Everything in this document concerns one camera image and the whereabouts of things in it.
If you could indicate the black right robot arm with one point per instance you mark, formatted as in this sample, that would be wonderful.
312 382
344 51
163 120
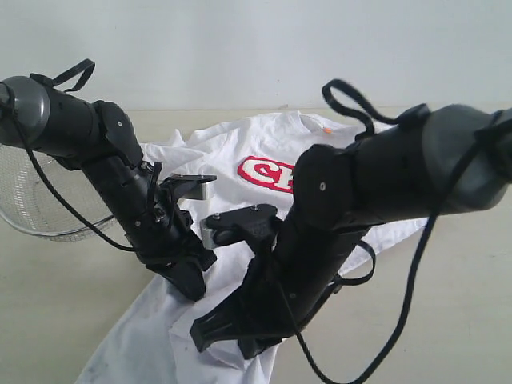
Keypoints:
452 160

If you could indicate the white t-shirt red print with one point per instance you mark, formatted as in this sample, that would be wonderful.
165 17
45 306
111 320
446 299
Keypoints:
253 161

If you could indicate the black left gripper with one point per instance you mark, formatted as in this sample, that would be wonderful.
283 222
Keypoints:
161 232

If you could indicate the metal wire mesh basket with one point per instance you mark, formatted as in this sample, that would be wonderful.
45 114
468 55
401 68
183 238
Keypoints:
29 207

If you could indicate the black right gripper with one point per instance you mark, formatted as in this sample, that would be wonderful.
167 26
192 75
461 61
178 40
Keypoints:
303 262

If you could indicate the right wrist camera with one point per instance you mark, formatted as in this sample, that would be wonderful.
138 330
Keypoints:
256 225

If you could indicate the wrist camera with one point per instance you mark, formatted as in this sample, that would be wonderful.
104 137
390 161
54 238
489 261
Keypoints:
256 225
192 187

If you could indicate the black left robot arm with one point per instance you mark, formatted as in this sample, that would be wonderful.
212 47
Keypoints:
43 115

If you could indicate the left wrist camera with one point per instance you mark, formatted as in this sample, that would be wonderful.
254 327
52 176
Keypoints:
192 187

